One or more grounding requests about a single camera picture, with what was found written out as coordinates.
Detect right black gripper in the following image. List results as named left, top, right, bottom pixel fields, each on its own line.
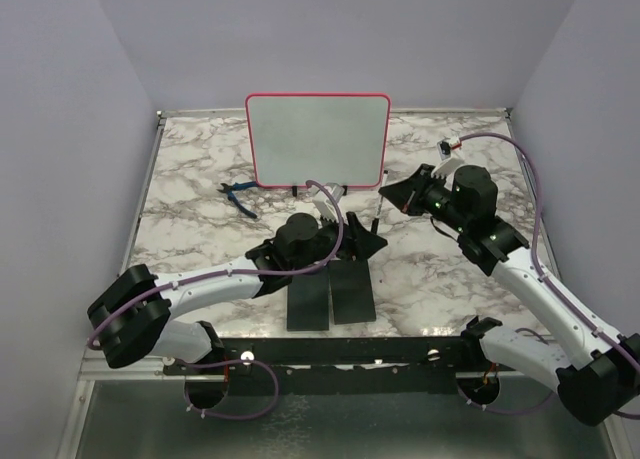
left=380, top=163, right=470, bottom=233

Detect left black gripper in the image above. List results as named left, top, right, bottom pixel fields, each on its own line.
left=291, top=209, right=388, bottom=274

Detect white whiteboard marker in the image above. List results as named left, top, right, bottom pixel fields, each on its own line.
left=370, top=169, right=389, bottom=234

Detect pink framed whiteboard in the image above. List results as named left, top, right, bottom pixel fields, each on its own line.
left=245, top=92, right=391, bottom=188

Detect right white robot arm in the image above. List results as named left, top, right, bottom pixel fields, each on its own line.
left=379, top=164, right=639, bottom=426

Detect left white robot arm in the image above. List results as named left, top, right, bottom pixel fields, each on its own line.
left=87, top=213, right=387, bottom=374

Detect right black foam pad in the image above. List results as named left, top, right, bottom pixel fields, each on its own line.
left=329, top=260, right=376, bottom=325

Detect black foam pad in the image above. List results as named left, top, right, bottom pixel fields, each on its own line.
left=286, top=269, right=330, bottom=332
left=329, top=260, right=376, bottom=325

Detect left black foam pad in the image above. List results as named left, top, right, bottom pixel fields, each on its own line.
left=286, top=269, right=330, bottom=332

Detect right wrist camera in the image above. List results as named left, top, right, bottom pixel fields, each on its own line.
left=432, top=137, right=464, bottom=179

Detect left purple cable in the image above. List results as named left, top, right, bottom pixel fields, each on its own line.
left=87, top=179, right=346, bottom=421

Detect purple cable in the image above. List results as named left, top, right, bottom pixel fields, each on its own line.
left=457, top=132, right=640, bottom=416
left=87, top=179, right=346, bottom=421

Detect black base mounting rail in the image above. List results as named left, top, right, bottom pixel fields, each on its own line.
left=162, top=334, right=506, bottom=396

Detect blue handled pliers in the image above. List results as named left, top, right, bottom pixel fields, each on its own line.
left=217, top=180, right=259, bottom=219

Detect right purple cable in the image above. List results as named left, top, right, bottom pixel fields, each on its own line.
left=457, top=132, right=640, bottom=416

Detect aluminium table frame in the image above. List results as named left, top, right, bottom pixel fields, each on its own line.
left=64, top=110, right=632, bottom=458

